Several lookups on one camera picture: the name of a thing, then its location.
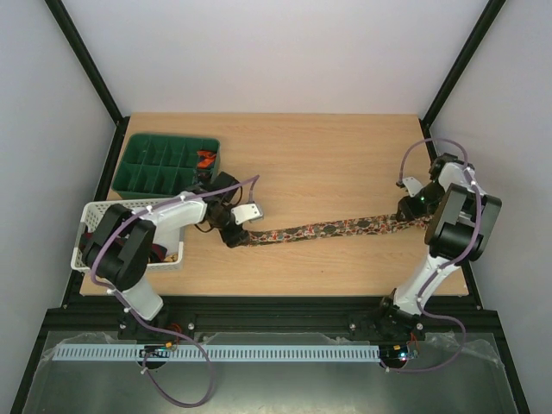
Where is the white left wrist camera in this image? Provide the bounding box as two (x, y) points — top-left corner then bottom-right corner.
(231, 203), (264, 225)

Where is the paisley patterned necktie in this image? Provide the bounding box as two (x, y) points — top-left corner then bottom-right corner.
(246, 214), (433, 247)

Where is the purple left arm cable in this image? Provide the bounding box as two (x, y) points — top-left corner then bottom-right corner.
(89, 173), (260, 407)

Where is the green compartment organizer tray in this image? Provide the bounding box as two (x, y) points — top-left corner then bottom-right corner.
(111, 133), (220, 199)

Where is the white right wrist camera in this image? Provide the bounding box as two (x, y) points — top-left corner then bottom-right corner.
(396, 177), (423, 198)

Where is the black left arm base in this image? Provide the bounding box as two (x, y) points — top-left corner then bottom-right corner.
(117, 310), (197, 343)

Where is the black aluminium frame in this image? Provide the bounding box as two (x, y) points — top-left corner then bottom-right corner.
(11, 0), (530, 413)

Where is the orange rolled tie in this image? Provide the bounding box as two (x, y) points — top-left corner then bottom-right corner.
(196, 150), (217, 169)

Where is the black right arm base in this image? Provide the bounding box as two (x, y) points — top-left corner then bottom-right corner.
(348, 296), (423, 342)

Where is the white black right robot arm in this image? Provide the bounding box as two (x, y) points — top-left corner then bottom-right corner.
(376, 154), (502, 338)

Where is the dark blue rolled tie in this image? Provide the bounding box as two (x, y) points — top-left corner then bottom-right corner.
(194, 169), (212, 182)

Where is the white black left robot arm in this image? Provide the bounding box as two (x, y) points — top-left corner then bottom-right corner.
(82, 172), (259, 321)

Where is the light blue slotted cable duct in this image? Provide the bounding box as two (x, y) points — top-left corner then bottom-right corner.
(53, 344), (380, 363)

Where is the white perforated plastic basket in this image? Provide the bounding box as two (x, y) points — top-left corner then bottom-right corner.
(71, 198), (184, 273)

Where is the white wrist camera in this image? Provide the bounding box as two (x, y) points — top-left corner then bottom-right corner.
(231, 203), (264, 225)
(396, 177), (423, 198)

